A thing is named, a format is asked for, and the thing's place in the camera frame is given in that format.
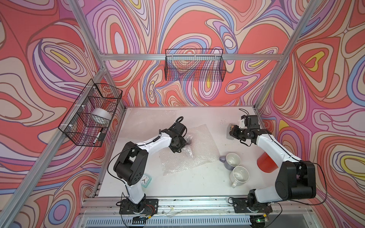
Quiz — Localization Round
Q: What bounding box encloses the white tape roll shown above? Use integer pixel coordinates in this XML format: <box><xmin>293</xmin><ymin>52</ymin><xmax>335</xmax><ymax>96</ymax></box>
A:
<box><xmin>91</xmin><ymin>108</ymin><xmax>112</xmax><ymax>125</ymax></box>

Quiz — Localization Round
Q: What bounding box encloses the teal alarm clock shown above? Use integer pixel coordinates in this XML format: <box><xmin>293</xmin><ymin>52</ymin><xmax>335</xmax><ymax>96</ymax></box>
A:
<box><xmin>141</xmin><ymin>174</ymin><xmax>152</xmax><ymax>188</ymax></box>

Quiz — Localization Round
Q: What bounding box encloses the black marker in basket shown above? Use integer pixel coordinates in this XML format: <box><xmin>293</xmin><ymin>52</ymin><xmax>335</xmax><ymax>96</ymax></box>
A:
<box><xmin>93</xmin><ymin>129</ymin><xmax>103</xmax><ymax>144</ymax></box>

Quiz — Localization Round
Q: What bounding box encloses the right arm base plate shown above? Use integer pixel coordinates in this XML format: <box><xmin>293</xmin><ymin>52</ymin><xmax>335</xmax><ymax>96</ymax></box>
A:
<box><xmin>228</xmin><ymin>197</ymin><xmax>273</xmax><ymax>214</ymax></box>

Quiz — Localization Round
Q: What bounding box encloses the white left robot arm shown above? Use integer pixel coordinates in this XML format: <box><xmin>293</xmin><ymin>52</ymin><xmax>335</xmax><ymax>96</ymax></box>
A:
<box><xmin>113</xmin><ymin>116</ymin><xmax>187</xmax><ymax>206</ymax></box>

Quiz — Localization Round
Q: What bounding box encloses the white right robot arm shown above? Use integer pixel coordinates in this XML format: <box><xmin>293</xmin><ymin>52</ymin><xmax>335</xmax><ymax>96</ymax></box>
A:
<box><xmin>229</xmin><ymin>115</ymin><xmax>317</xmax><ymax>205</ymax></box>

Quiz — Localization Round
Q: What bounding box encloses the wire basket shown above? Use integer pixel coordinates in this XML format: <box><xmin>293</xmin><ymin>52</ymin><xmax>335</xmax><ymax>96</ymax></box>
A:
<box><xmin>59</xmin><ymin>79</ymin><xmax>123</xmax><ymax>147</ymax></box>
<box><xmin>164</xmin><ymin>47</ymin><xmax>227</xmax><ymax>82</ymax></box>

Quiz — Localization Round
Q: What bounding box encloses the left wire basket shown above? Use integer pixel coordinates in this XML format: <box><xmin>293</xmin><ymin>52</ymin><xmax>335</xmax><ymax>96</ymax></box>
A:
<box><xmin>59</xmin><ymin>79</ymin><xmax>123</xmax><ymax>147</ymax></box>

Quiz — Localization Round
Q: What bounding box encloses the lilac mug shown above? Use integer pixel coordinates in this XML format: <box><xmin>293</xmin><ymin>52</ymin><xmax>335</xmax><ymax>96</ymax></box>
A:
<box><xmin>219</xmin><ymin>153</ymin><xmax>241</xmax><ymax>171</ymax></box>

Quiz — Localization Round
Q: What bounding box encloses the white mug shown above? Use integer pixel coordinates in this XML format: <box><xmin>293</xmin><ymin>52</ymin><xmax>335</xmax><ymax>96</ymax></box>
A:
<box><xmin>230</xmin><ymin>166</ymin><xmax>250</xmax><ymax>188</ymax></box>

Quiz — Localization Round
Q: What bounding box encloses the back wire basket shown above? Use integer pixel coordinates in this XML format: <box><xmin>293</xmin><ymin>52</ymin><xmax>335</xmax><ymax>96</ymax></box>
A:
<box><xmin>164</xmin><ymin>47</ymin><xmax>227</xmax><ymax>82</ymax></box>

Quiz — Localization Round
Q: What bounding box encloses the red mug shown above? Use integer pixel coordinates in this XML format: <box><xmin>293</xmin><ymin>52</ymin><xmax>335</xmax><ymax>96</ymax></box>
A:
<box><xmin>184</xmin><ymin>136</ymin><xmax>194</xmax><ymax>158</ymax></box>

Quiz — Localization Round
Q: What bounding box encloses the red pen cup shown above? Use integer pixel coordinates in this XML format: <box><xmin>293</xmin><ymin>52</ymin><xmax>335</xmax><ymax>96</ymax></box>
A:
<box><xmin>257</xmin><ymin>152</ymin><xmax>278</xmax><ymax>173</ymax></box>

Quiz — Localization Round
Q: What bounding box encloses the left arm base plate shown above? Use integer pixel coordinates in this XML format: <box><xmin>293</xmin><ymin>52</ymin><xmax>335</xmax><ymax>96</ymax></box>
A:
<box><xmin>119</xmin><ymin>199</ymin><xmax>159</xmax><ymax>216</ymax></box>

